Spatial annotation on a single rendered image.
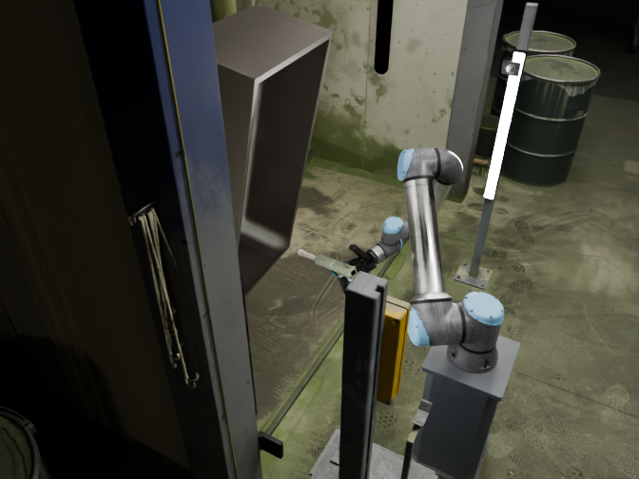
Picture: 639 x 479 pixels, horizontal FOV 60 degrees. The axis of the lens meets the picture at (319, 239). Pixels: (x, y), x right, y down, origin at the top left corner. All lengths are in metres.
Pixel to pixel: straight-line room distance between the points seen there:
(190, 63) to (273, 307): 2.26
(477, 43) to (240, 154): 2.21
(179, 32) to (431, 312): 1.31
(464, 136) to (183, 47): 3.13
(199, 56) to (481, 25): 2.82
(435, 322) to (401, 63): 2.42
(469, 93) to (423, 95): 0.32
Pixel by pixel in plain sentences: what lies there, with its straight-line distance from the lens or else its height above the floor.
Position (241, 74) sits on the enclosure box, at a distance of 1.90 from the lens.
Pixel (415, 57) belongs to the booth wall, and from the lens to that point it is 4.02.
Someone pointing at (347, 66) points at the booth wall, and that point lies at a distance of 4.25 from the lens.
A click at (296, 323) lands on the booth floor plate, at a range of 3.16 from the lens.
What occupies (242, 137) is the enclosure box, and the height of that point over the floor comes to 1.41.
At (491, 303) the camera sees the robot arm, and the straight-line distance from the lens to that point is 2.11.
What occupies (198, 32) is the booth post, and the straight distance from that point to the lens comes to 1.19.
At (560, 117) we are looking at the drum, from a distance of 4.46.
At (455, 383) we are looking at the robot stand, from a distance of 2.19.
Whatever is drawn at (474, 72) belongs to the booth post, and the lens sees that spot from 3.93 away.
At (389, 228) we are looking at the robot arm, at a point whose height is 0.79.
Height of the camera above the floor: 2.28
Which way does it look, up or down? 37 degrees down
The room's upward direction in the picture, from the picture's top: straight up
